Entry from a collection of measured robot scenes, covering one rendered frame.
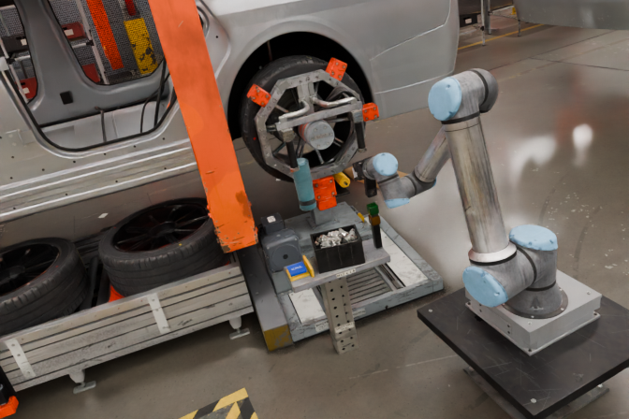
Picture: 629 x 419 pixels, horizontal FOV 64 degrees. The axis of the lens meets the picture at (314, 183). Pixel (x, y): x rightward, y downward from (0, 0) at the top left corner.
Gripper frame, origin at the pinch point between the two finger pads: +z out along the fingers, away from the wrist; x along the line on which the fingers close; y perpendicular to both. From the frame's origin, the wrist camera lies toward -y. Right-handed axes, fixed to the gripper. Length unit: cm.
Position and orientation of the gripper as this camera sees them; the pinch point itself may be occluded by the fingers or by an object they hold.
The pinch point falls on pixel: (358, 179)
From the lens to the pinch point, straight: 230.3
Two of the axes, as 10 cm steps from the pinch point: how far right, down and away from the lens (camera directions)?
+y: -3.2, -9.5, 0.2
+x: -9.2, 3.0, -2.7
